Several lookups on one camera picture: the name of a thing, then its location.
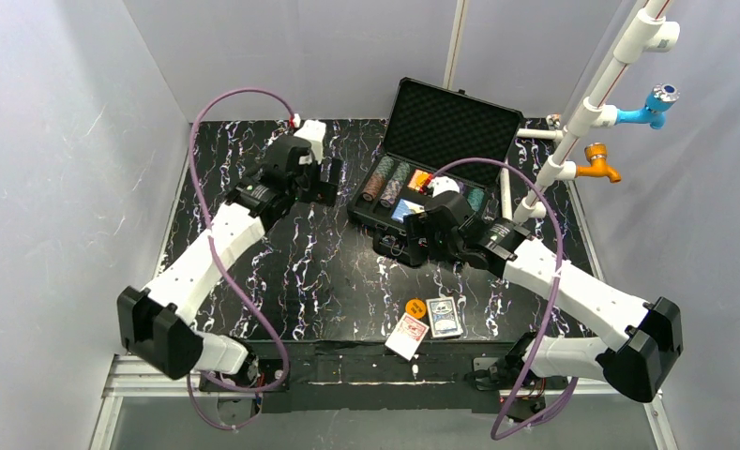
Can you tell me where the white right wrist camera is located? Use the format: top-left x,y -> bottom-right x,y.
424,175 -> 461,197

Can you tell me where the white pvc pipe frame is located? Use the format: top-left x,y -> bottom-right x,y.
503,0 -> 681,224

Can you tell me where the orange dealer button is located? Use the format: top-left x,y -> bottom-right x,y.
405,298 -> 427,320

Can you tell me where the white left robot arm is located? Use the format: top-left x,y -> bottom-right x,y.
116,121 -> 342,380

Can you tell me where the black poker set case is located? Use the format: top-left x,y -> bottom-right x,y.
346,78 -> 524,266

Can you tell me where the dark green chip stack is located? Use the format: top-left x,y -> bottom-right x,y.
373,156 -> 395,180

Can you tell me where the green chip stack in case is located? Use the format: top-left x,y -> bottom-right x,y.
466,187 -> 486,213

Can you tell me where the orange plastic tap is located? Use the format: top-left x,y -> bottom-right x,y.
576,142 -> 622,184

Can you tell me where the blue playing card deck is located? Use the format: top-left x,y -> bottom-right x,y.
425,297 -> 463,339

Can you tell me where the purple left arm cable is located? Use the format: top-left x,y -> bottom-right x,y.
186,87 -> 299,432

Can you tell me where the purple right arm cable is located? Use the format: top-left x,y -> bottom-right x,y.
428,157 -> 579,442

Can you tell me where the grey chip stack in case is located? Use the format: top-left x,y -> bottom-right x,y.
379,162 -> 411,208

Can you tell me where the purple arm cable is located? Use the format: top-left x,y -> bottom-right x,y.
428,157 -> 579,442
186,87 -> 299,432

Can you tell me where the red playing card deck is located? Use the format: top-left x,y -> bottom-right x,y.
385,312 -> 430,361

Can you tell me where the blue card deck in case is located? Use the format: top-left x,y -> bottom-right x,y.
391,199 -> 424,223

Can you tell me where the brown poker chip stack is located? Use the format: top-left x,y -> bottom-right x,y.
361,173 -> 385,202

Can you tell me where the blue plastic tap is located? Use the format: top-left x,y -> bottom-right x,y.
615,83 -> 680,129

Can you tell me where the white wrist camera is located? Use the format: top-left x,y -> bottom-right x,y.
424,175 -> 461,197
294,119 -> 326,163

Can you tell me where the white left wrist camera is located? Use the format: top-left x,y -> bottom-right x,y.
294,119 -> 326,163

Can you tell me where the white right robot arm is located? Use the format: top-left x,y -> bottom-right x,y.
403,191 -> 683,403

